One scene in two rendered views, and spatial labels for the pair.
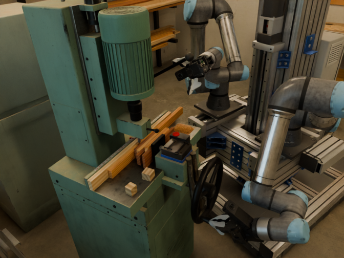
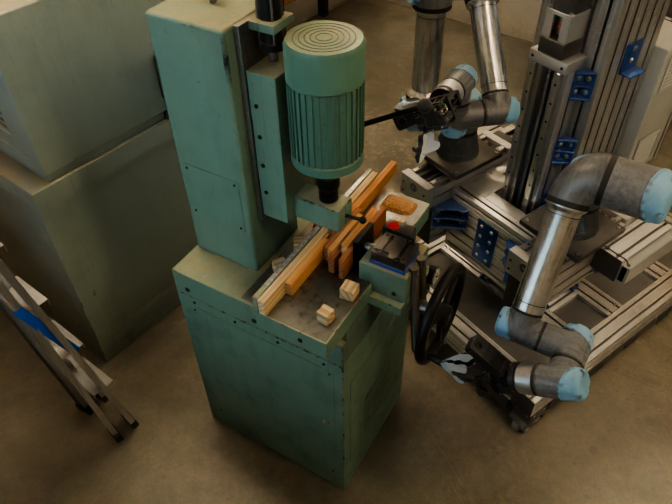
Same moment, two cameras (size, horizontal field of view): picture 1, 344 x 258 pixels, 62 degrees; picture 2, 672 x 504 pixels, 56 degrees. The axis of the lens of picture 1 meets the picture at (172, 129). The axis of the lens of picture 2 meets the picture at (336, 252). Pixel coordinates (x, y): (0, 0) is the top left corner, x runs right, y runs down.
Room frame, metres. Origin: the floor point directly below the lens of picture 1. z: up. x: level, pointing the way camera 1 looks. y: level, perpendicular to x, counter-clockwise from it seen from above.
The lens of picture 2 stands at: (-0.21, 0.14, 2.09)
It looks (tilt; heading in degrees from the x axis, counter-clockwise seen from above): 44 degrees down; 0
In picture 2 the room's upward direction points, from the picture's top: 1 degrees counter-clockwise
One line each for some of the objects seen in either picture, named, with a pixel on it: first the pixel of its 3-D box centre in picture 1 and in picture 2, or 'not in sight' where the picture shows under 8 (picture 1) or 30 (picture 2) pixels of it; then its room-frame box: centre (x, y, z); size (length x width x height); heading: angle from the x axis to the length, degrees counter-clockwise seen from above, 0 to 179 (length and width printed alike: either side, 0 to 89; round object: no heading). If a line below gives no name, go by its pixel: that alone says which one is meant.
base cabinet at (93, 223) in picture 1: (132, 220); (303, 349); (1.11, 0.25, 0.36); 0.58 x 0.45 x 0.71; 58
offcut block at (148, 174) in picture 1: (148, 174); (349, 290); (0.86, 0.10, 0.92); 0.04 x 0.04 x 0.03; 62
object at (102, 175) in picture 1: (136, 145); (324, 236); (1.06, 0.16, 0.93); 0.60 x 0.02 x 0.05; 148
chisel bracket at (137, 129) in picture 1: (134, 126); (323, 208); (1.06, 0.17, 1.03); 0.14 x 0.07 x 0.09; 58
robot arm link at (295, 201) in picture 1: (289, 206); (565, 346); (0.69, -0.40, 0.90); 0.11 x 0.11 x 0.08; 58
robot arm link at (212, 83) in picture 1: (215, 76); (460, 115); (1.32, -0.23, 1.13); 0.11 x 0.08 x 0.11; 98
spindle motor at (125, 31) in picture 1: (128, 54); (326, 102); (1.05, 0.15, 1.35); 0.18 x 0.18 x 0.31
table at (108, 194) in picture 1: (160, 162); (364, 266); (0.99, 0.06, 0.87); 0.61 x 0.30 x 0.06; 148
